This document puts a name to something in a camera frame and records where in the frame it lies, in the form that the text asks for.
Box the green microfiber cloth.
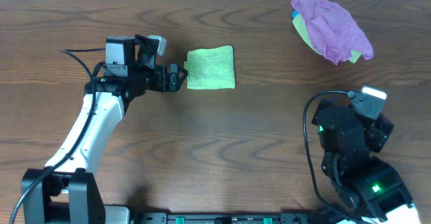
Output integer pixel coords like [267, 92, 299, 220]
[184, 45, 236, 89]

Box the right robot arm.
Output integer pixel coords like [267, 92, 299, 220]
[312, 95, 413, 222]

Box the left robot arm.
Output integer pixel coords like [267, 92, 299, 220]
[9, 34, 188, 223]

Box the purple microfiber cloth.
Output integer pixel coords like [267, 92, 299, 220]
[291, 0, 374, 65]

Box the light green cloth underneath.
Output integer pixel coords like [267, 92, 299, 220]
[292, 14, 362, 63]

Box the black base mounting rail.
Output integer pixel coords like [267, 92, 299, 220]
[129, 208, 343, 224]

